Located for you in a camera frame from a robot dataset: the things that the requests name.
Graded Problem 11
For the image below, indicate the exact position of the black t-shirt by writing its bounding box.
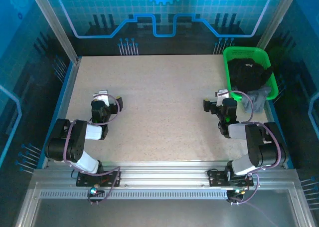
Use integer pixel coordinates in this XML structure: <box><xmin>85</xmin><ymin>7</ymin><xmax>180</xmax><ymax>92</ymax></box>
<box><xmin>228</xmin><ymin>59</ymin><xmax>274</xmax><ymax>92</ymax></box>

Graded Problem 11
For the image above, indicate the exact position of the grey t-shirt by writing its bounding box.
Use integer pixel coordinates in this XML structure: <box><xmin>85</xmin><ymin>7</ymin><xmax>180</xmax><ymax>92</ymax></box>
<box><xmin>241</xmin><ymin>86</ymin><xmax>273</xmax><ymax>114</ymax></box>

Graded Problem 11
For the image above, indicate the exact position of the green plastic basket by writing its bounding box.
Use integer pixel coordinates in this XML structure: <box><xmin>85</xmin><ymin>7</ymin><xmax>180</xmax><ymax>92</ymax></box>
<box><xmin>222</xmin><ymin>46</ymin><xmax>279</xmax><ymax>103</ymax></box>

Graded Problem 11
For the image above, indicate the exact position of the small LED controller board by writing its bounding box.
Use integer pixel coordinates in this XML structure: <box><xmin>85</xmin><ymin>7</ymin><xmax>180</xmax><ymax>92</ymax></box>
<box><xmin>86</xmin><ymin>184</ymin><xmax>106</xmax><ymax>205</ymax></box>
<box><xmin>226</xmin><ymin>188</ymin><xmax>247</xmax><ymax>203</ymax></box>

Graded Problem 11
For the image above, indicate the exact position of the grey metal sheet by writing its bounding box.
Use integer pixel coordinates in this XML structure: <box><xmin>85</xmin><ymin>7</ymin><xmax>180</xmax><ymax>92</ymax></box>
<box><xmin>14</xmin><ymin>182</ymin><xmax>315</xmax><ymax>227</ymax></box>

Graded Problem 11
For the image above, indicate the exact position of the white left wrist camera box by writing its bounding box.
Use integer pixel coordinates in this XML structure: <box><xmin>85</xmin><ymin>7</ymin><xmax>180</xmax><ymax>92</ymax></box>
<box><xmin>93</xmin><ymin>90</ymin><xmax>111</xmax><ymax>107</ymax></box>

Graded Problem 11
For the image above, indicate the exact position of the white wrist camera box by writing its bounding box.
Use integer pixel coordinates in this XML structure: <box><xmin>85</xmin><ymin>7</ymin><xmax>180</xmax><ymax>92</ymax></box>
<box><xmin>214</xmin><ymin>89</ymin><xmax>230</xmax><ymax>107</ymax></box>
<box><xmin>93</xmin><ymin>90</ymin><xmax>111</xmax><ymax>107</ymax></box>

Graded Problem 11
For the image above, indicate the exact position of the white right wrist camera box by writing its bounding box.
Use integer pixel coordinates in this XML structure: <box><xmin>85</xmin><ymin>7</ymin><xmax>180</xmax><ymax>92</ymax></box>
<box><xmin>214</xmin><ymin>89</ymin><xmax>230</xmax><ymax>107</ymax></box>

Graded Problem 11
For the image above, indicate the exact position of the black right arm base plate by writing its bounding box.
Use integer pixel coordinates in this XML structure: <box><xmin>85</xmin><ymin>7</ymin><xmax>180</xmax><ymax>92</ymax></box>
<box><xmin>207</xmin><ymin>169</ymin><xmax>255</xmax><ymax>188</ymax></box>

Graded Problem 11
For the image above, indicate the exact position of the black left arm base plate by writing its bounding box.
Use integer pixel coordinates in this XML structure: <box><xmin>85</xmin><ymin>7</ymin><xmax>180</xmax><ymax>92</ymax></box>
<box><xmin>75</xmin><ymin>170</ymin><xmax>122</xmax><ymax>188</ymax></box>

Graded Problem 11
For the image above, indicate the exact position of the aluminium mounting rail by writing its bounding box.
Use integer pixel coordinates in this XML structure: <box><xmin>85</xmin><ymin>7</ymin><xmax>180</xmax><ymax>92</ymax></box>
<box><xmin>31</xmin><ymin>161</ymin><xmax>299</xmax><ymax>192</ymax></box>

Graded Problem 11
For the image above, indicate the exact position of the aluminium frame post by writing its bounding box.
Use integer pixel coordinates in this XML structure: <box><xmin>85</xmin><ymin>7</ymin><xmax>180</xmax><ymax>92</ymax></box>
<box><xmin>256</xmin><ymin>0</ymin><xmax>301</xmax><ymax>53</ymax></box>
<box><xmin>28</xmin><ymin>0</ymin><xmax>82</xmax><ymax>63</ymax></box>

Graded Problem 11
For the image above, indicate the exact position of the slotted grey cable duct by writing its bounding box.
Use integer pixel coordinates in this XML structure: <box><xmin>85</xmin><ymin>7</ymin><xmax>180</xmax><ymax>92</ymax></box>
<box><xmin>39</xmin><ymin>190</ymin><xmax>231</xmax><ymax>201</ymax></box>

